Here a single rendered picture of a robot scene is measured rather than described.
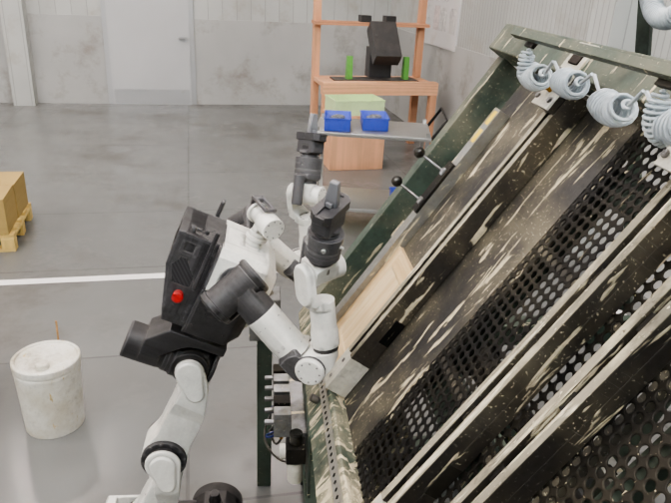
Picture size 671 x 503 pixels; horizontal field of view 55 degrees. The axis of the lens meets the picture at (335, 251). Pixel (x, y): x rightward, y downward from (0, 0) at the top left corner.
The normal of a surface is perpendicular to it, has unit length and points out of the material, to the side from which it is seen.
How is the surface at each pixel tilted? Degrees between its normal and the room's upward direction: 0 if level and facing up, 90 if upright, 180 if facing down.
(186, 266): 90
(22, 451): 0
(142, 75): 90
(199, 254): 90
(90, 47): 90
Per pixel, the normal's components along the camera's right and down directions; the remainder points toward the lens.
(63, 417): 0.61, 0.38
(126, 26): 0.20, 0.40
